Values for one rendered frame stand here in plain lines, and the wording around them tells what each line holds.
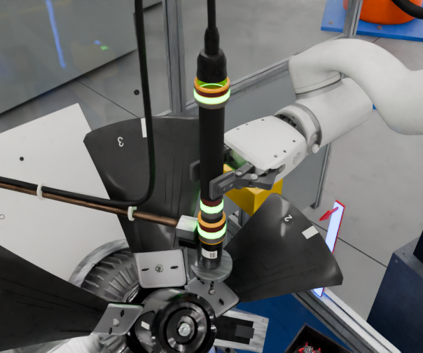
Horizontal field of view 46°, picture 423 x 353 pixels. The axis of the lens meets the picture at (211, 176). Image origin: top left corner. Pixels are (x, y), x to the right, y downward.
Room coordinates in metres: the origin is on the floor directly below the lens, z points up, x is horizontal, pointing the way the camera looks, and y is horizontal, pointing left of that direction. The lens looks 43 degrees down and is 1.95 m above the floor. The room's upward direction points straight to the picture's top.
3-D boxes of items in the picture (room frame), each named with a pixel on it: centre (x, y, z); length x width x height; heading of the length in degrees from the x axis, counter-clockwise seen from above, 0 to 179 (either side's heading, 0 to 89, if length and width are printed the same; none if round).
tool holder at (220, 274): (0.53, 0.01, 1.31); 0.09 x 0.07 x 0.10; 74
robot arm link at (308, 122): (0.63, -0.13, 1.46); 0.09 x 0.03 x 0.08; 39
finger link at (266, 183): (0.54, -0.08, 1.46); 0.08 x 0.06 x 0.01; 8
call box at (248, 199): (0.98, -0.10, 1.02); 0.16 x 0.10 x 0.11; 39
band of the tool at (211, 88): (0.53, 0.00, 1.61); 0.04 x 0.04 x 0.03
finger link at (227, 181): (0.51, -0.03, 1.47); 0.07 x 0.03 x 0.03; 129
